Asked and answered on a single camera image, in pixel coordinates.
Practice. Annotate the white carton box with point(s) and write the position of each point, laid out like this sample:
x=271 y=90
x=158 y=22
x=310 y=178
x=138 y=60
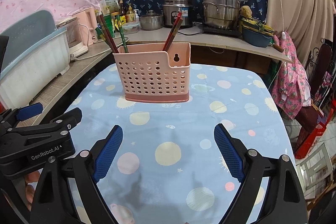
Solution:
x=109 y=6

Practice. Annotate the black induction cooker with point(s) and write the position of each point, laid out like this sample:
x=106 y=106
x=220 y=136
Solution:
x=221 y=32

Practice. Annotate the clear food container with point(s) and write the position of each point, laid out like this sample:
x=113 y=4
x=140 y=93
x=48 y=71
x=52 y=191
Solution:
x=131 y=28

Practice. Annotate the red-brown chopstick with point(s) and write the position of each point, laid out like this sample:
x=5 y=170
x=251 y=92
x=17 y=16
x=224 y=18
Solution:
x=173 y=31

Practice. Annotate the dark blue basin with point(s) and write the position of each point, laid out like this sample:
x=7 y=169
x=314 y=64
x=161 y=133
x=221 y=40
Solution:
x=255 y=38

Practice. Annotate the dark brown chopstick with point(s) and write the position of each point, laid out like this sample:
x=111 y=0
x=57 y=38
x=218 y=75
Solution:
x=106 y=32

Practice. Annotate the pink floral apron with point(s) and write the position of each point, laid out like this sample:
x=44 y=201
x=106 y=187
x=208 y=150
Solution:
x=291 y=89

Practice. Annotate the white blender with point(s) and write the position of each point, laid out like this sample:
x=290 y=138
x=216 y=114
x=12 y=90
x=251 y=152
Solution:
x=74 y=38

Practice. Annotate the green chopstick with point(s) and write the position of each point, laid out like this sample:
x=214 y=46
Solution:
x=121 y=33

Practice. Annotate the yellow oil bottle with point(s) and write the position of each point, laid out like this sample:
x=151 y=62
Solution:
x=130 y=15

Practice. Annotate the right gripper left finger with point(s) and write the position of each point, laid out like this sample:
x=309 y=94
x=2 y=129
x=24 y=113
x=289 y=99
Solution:
x=96 y=162

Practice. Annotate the small steel pot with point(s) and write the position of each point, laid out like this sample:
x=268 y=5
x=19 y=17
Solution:
x=151 y=21

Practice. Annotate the blue planet-print tablecloth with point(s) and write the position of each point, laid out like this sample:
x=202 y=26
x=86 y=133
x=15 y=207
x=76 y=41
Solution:
x=169 y=168

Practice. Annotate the person's left hand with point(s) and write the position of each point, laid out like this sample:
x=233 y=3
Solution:
x=29 y=190

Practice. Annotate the pink electric kettle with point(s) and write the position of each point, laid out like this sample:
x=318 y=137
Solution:
x=87 y=25

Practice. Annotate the red plastic stool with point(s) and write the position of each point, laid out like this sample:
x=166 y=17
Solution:
x=313 y=125

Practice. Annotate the steel rice cooker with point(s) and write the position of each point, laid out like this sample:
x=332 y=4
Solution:
x=172 y=8

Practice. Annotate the dark red twisted chopstick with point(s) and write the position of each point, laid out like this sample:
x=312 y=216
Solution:
x=170 y=35

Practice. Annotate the pink perforated utensil holder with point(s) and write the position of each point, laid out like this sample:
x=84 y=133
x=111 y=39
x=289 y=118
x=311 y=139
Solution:
x=150 y=75

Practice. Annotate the white dish drainer box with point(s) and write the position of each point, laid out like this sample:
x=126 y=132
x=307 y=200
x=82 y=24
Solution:
x=32 y=70

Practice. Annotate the large steel steamer pot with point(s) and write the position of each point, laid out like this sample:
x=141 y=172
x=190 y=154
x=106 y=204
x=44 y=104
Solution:
x=221 y=14

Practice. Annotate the blue-grey drainer lid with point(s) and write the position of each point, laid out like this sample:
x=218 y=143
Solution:
x=27 y=32

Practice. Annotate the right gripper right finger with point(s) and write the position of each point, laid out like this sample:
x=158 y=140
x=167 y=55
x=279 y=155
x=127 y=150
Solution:
x=237 y=157

